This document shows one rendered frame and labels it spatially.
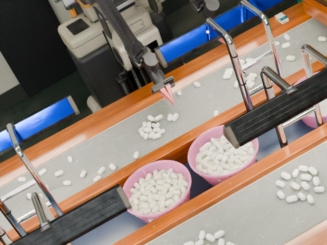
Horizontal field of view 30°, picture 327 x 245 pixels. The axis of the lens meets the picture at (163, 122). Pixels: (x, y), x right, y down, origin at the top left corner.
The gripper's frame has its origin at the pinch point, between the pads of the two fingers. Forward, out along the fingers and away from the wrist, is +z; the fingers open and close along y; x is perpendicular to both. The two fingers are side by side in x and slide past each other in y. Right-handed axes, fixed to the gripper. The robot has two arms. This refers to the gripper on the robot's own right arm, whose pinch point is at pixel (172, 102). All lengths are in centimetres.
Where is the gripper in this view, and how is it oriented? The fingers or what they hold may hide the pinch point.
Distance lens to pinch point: 247.0
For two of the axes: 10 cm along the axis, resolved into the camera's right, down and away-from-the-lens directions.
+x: 0.3, 2.5, 9.7
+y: 8.7, -4.9, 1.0
